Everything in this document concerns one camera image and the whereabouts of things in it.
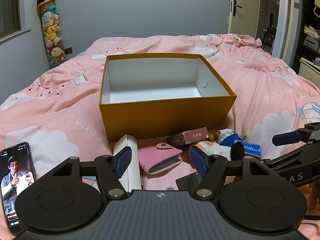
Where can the white glasses case box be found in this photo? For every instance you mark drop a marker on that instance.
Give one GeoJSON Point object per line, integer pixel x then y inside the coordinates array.
{"type": "Point", "coordinates": [135, 166]}

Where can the pink leather wallet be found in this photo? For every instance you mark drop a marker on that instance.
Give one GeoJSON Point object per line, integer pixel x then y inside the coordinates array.
{"type": "Point", "coordinates": [160, 156]}

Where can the duck plush toy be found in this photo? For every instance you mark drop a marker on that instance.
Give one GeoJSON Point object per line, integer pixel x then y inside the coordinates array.
{"type": "Point", "coordinates": [228, 140]}

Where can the black smartphone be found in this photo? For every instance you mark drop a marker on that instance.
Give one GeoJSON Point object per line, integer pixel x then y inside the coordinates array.
{"type": "Point", "coordinates": [15, 180]}

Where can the blue paper tag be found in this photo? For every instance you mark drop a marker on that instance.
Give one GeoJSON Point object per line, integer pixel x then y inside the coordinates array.
{"type": "Point", "coordinates": [252, 150]}

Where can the small round black-rimmed mirror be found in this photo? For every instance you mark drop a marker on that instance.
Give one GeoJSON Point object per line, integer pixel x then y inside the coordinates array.
{"type": "Point", "coordinates": [170, 188]}

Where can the checked storage basket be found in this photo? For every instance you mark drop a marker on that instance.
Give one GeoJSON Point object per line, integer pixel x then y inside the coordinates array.
{"type": "Point", "coordinates": [312, 41]}

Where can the pink printed bed cover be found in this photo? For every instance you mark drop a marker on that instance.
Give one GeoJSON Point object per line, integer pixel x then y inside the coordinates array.
{"type": "Point", "coordinates": [62, 105]}

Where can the cream door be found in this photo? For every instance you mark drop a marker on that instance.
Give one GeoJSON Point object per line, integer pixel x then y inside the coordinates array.
{"type": "Point", "coordinates": [246, 20]}

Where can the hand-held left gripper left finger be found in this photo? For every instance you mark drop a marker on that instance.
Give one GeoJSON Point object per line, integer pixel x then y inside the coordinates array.
{"type": "Point", "coordinates": [123, 162]}

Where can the yellow cardboard box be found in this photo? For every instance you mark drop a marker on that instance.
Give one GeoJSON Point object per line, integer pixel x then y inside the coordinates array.
{"type": "Point", "coordinates": [162, 120]}

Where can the window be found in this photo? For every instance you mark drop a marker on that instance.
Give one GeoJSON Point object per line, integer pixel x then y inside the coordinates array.
{"type": "Point", "coordinates": [10, 10]}

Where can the printed card box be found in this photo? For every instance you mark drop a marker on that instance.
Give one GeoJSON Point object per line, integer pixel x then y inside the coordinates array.
{"type": "Point", "coordinates": [195, 136]}

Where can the person's right hand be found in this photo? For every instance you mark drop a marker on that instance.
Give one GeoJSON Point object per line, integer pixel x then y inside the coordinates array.
{"type": "Point", "coordinates": [313, 197]}

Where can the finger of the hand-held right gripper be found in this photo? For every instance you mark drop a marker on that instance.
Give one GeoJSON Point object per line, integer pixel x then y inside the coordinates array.
{"type": "Point", "coordinates": [295, 153]}
{"type": "Point", "coordinates": [287, 138]}

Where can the clear tube of plush toys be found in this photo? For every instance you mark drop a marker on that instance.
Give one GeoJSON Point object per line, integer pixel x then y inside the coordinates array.
{"type": "Point", "coordinates": [52, 35]}

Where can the cream storage box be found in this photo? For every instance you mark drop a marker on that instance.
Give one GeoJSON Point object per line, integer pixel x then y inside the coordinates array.
{"type": "Point", "coordinates": [308, 70]}

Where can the dark shelf unit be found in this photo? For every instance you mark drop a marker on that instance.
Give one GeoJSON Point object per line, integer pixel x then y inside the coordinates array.
{"type": "Point", "coordinates": [307, 10]}

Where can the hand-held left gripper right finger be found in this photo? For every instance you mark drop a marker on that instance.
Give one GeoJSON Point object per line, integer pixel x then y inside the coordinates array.
{"type": "Point", "coordinates": [198, 163]}

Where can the dark wall socket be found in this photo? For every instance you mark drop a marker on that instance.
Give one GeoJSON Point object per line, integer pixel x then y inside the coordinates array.
{"type": "Point", "coordinates": [68, 50]}

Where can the dark chair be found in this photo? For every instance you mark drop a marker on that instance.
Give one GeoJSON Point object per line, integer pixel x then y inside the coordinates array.
{"type": "Point", "coordinates": [269, 36]}

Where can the white panda plush toy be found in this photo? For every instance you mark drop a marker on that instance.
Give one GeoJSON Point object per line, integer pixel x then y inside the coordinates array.
{"type": "Point", "coordinates": [217, 151]}

